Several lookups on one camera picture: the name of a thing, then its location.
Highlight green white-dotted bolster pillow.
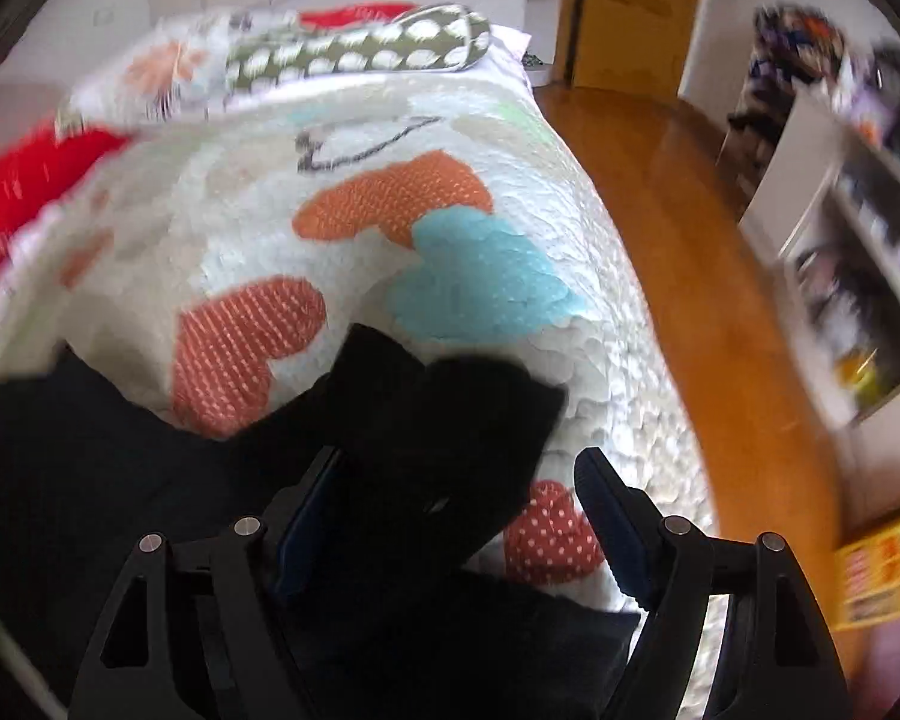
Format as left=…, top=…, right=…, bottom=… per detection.
left=223, top=3, right=493, bottom=100

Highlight small red pillow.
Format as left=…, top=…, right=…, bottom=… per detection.
left=298, top=3, right=415, bottom=28

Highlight white bed sheet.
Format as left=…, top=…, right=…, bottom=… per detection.
left=486, top=22, right=535, bottom=87

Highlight floral white pillow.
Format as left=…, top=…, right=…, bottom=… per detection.
left=58, top=7, right=301, bottom=137

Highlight wooden door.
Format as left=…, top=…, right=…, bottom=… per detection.
left=559, top=0, right=710, bottom=95

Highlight black pants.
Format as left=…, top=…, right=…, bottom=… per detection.
left=0, top=322, right=642, bottom=720

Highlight pile of clutter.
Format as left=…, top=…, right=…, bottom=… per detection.
left=726, top=3, right=900, bottom=173

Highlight large red pillow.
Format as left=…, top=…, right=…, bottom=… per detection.
left=0, top=124, right=132, bottom=301

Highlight white shelf unit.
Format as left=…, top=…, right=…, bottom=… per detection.
left=736, top=88, right=900, bottom=432

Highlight white heart-print quilt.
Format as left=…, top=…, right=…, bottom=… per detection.
left=0, top=79, right=721, bottom=720

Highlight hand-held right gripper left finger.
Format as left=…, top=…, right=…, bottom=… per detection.
left=67, top=446, right=346, bottom=720

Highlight yellow box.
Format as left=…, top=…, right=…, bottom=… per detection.
left=831, top=506, right=900, bottom=632

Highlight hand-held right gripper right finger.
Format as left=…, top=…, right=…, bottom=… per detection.
left=574, top=446, right=853, bottom=720

